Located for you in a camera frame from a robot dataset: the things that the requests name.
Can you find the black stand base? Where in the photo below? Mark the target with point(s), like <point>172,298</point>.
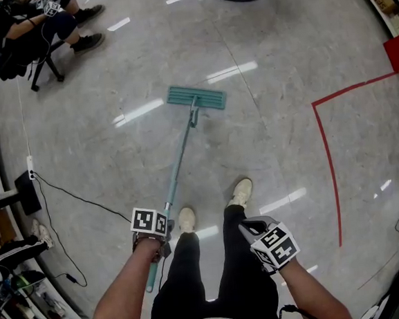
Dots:
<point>27,193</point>

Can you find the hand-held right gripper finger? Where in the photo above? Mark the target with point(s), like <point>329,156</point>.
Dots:
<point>248,237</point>
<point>269,221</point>

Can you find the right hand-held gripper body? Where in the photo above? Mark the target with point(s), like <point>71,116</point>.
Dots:
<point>276,249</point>

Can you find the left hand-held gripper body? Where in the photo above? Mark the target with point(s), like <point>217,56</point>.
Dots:
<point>147,222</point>

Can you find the black office chair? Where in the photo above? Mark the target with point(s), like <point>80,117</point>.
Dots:
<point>44,66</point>

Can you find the person's right shoe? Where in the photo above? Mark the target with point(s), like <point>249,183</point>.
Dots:
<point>240,191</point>

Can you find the white power strip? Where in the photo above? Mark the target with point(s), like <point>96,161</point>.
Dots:
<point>30,166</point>

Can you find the person's shoe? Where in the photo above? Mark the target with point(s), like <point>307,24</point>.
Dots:
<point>240,191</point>
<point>187,220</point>

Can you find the person's left shoe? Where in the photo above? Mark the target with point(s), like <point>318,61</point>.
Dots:
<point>187,220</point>

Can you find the person's left forearm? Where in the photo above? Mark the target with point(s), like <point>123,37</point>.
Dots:
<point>124,294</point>

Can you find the person's black trousers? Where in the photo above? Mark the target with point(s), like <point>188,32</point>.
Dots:
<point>237,273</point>

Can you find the teal mop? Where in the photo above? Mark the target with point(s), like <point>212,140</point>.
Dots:
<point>197,98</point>

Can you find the person's right forearm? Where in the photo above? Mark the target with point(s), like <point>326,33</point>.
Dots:
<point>312,298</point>

